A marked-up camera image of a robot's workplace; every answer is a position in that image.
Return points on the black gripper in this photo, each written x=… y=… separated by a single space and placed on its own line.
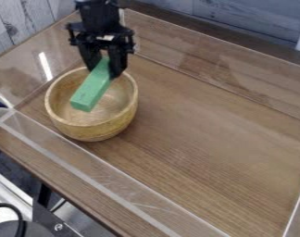
x=101 y=28

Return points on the green rectangular block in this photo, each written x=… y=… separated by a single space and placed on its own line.
x=92 y=88

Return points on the brown wooden bowl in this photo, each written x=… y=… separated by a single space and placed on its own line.
x=112 y=114

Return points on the black table leg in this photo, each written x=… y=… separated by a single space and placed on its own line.
x=45 y=196

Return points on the clear acrylic tray wall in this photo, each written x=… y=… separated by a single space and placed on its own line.
x=207 y=164

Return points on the black metal base plate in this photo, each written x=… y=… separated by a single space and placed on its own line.
x=52 y=222

